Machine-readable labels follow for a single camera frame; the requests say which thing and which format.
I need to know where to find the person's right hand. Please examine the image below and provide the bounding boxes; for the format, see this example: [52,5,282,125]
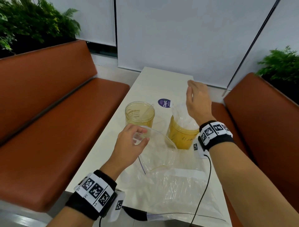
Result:
[186,80,216,127]

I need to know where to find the person's left hand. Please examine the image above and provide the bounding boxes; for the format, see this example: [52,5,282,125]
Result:
[108,123,150,169]

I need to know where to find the fanned cluster of white straws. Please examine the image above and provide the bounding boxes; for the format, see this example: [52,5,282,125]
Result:
[172,102,199,131]

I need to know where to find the clear zip plastic bag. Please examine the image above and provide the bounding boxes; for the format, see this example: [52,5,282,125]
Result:
[132,125,178,175]

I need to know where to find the yellow plastic jar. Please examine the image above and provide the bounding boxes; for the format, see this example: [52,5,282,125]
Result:
[166,114,200,150]
[125,101,155,131]

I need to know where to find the clear plastic bag white label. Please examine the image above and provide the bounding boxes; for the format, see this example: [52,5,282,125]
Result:
[116,161,230,223]

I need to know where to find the person's right forearm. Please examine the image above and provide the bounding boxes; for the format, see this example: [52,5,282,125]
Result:
[198,117,299,227]

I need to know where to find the black marker wristband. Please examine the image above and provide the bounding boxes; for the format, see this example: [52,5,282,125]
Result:
[198,120,235,151]
[65,170,117,221]

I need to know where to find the round purple sticker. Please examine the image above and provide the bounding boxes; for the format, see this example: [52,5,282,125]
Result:
[158,98,172,109]

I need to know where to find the orange leather bench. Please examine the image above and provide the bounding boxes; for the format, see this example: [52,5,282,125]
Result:
[0,40,130,213]
[211,72,299,227]

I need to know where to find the black table base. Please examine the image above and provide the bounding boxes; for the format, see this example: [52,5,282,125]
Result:
[122,205,148,221]

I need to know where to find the thin black window bar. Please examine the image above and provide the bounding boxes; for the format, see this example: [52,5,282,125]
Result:
[222,0,281,97]

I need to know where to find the black planter box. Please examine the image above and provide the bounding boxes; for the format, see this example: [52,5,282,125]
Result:
[261,75,299,104]
[0,37,76,59]

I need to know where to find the green fern plants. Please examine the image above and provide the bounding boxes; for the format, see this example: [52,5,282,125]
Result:
[256,46,299,82]
[0,0,81,51]

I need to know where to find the white roller blind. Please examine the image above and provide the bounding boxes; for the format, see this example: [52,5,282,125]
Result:
[46,0,116,46]

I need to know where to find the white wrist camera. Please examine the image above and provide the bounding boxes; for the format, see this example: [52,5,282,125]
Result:
[107,189,126,223]
[193,138,210,159]

